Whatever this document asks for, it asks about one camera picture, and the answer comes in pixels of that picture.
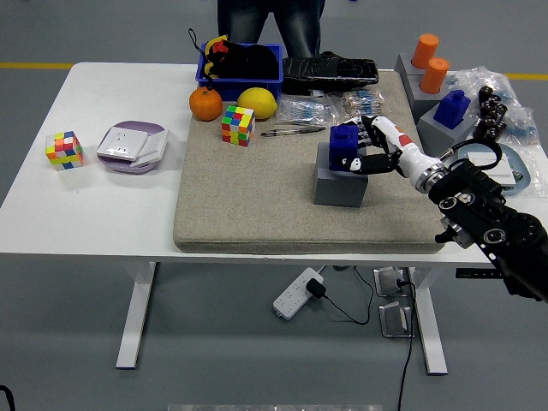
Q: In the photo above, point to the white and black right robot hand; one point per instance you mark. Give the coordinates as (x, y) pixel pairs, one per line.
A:
(406, 150)

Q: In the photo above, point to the blue square seal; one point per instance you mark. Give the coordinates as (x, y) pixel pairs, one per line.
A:
(449, 111)
(342, 145)

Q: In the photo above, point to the grey cube seal holder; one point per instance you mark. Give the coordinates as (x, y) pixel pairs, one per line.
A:
(338, 192)
(421, 103)
(441, 135)
(402, 64)

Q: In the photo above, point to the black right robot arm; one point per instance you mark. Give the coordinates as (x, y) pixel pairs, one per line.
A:
(471, 188)

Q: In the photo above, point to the orange cylinder seal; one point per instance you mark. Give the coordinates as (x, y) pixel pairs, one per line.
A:
(433, 77)
(425, 51)

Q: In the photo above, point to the clear bag of brown resistors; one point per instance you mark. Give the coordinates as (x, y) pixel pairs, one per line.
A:
(361, 105)

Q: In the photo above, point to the dark brown capacitor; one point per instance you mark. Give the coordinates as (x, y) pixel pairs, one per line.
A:
(500, 127)
(485, 92)
(490, 132)
(479, 129)
(498, 110)
(486, 106)

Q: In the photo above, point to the clear bag of blue parts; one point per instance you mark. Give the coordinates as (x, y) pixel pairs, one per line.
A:
(475, 79)

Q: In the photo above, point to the black wrapped keyboard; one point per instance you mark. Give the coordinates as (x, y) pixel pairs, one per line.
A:
(329, 73)

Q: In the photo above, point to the clear bag of blue resistors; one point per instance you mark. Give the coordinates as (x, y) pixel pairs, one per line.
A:
(304, 111)

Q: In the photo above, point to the grey ballpoint pen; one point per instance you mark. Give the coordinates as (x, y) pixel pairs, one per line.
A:
(295, 131)

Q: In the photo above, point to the light blue tray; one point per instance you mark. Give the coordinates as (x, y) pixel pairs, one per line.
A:
(520, 164)

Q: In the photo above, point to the green circuit board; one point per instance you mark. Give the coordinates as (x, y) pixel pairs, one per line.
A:
(519, 175)

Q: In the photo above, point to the metal foot pedal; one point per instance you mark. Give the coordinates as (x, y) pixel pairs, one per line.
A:
(394, 319)
(389, 282)

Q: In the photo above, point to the black table control panel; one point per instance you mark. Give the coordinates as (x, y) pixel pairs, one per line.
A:
(471, 273)

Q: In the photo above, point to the grey-brown mat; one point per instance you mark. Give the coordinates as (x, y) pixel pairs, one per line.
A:
(257, 192)

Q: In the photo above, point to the yellow lemon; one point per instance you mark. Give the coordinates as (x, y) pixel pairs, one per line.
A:
(257, 103)

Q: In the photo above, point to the black plug adapter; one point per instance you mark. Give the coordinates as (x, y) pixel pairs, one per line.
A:
(315, 287)

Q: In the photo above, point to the colourful puzzle cube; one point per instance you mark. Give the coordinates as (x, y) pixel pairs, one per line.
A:
(64, 150)
(237, 126)

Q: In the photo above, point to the white table leg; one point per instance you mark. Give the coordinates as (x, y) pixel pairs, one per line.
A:
(135, 317)
(432, 325)

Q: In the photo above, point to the black pouch with yellow trim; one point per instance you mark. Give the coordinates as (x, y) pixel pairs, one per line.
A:
(248, 62)

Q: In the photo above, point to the white power strip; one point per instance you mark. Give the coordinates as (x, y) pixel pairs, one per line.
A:
(291, 299)

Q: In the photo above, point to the blue plastic bin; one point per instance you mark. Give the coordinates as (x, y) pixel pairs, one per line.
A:
(227, 85)

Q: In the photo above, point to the orange fruit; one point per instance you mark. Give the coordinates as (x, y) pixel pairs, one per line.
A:
(205, 105)

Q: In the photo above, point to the person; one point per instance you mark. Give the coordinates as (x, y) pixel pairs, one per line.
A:
(244, 21)

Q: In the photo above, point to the purple plate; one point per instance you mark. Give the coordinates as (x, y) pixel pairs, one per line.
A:
(128, 168)

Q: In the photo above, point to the white switch panel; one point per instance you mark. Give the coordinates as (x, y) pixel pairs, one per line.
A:
(152, 147)
(507, 171)

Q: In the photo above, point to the white wall socket panel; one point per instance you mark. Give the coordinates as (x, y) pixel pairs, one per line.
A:
(122, 143)

